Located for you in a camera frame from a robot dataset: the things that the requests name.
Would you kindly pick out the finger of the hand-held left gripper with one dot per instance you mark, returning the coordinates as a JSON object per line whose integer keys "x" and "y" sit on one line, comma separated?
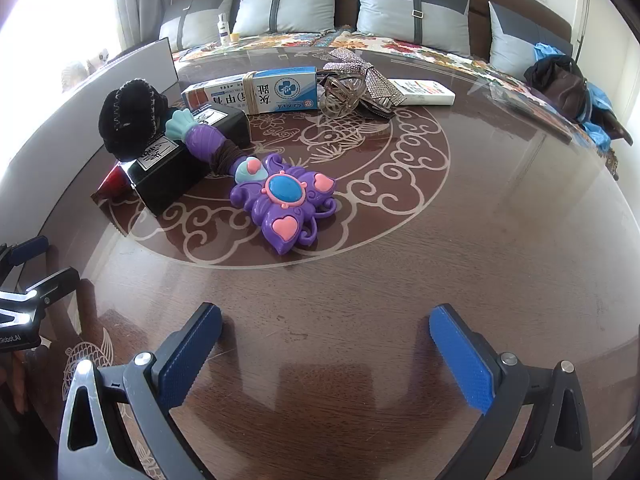
{"x": 27, "y": 251}
{"x": 57, "y": 287}

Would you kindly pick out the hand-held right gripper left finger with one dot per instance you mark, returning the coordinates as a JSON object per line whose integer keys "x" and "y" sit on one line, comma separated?
{"x": 192, "y": 355}

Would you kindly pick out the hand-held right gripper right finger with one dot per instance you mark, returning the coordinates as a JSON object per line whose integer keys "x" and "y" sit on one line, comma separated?
{"x": 462, "y": 360}

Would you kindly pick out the blue and white ointment box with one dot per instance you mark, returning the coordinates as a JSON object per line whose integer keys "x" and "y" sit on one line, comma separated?
{"x": 285, "y": 87}

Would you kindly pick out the brown patterned desktop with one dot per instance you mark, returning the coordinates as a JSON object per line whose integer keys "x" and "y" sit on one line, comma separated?
{"x": 450, "y": 210}

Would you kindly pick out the red packet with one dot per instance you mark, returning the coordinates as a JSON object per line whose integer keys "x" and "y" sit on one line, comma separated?
{"x": 111, "y": 184}

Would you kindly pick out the grey board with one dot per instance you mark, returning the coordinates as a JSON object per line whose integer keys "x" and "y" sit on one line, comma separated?
{"x": 50, "y": 135}

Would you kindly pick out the black box with white label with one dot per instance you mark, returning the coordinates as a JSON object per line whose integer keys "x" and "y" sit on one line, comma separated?
{"x": 230, "y": 125}
{"x": 170, "y": 185}

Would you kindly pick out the black knitted hat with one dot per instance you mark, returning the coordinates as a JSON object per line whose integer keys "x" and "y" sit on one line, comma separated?
{"x": 127, "y": 115}

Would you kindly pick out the pale plush toy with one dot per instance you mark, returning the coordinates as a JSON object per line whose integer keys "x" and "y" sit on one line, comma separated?
{"x": 75, "y": 74}
{"x": 102, "y": 56}

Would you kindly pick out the purple butterfly toy wand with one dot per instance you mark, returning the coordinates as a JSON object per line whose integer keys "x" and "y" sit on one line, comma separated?
{"x": 282, "y": 195}

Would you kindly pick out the white flat box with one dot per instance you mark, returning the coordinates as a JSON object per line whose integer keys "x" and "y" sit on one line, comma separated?
{"x": 422, "y": 92}

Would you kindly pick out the grey curtain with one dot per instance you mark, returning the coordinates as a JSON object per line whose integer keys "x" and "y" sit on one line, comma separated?
{"x": 135, "y": 0}

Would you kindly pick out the grey two-tone pillow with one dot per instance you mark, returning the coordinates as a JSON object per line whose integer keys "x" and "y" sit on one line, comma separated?
{"x": 515, "y": 42}
{"x": 200, "y": 25}
{"x": 287, "y": 10}
{"x": 412, "y": 15}

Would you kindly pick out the dark bag with blue cloth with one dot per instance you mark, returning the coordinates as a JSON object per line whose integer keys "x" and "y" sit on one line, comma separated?
{"x": 597, "y": 105}

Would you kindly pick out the brown bag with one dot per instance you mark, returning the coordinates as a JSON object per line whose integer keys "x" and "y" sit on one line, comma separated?
{"x": 565, "y": 89}

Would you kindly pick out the rhinestone bow hair clip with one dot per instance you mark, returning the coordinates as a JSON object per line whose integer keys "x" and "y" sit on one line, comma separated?
{"x": 370, "y": 77}

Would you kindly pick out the white lotion bottle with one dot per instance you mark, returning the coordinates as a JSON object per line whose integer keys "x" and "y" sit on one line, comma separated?
{"x": 223, "y": 27}

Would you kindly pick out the black cloth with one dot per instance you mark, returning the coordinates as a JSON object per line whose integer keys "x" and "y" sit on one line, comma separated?
{"x": 547, "y": 67}

